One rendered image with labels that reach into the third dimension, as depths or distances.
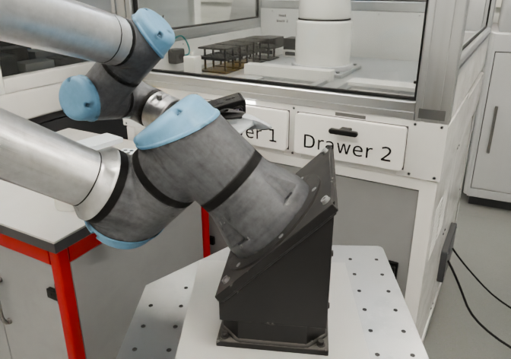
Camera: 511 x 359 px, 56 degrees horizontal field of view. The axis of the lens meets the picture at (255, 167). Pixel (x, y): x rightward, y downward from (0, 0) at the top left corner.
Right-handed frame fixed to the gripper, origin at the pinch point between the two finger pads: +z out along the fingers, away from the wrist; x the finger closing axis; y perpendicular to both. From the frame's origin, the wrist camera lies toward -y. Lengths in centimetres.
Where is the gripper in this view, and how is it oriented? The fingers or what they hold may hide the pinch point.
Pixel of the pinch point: (271, 157)
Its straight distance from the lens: 83.0
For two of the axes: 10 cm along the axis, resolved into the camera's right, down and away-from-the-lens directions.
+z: 8.4, 4.3, -3.3
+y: -5.4, 6.0, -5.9
